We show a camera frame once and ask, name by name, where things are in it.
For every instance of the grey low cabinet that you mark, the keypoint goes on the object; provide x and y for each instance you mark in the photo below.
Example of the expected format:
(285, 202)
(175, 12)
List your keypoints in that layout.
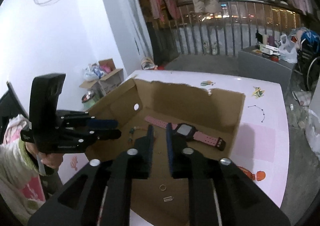
(255, 66)

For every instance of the wheelchair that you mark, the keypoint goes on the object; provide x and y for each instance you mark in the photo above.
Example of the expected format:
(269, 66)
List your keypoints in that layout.
(308, 58)

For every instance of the balcony metal railing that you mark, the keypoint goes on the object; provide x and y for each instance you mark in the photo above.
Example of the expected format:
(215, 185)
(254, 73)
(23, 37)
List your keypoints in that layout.
(226, 32)

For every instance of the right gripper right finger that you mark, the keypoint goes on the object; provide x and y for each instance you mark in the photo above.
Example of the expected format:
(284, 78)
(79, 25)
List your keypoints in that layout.
(219, 191)

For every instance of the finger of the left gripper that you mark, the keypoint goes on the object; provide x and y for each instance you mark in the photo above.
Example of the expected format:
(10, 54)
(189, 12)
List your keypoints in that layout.
(100, 123)
(105, 135)

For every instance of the pink strap smartwatch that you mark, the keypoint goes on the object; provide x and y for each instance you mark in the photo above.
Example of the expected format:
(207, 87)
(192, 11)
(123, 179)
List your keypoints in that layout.
(189, 133)

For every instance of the large brown cardboard box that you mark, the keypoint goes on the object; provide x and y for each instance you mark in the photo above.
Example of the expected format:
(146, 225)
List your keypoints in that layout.
(147, 194)

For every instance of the person left hand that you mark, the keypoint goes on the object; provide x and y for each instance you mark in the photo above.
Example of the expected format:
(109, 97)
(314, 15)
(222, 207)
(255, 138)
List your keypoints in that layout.
(53, 160)

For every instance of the green lidded pot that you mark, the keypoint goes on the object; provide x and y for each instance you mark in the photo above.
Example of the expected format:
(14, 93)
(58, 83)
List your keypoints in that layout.
(89, 99)

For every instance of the white bag on cabinet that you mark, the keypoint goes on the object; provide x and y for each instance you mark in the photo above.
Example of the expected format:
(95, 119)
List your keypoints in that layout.
(287, 50)

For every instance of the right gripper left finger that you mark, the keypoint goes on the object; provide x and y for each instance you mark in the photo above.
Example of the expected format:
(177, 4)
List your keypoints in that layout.
(100, 193)

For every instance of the small open cardboard box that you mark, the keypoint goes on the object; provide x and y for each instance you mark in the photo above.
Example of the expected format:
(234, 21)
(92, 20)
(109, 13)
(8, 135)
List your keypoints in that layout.
(107, 83)

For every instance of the silver hair clip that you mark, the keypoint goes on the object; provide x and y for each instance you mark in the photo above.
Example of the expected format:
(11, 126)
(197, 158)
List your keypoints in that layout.
(168, 199)

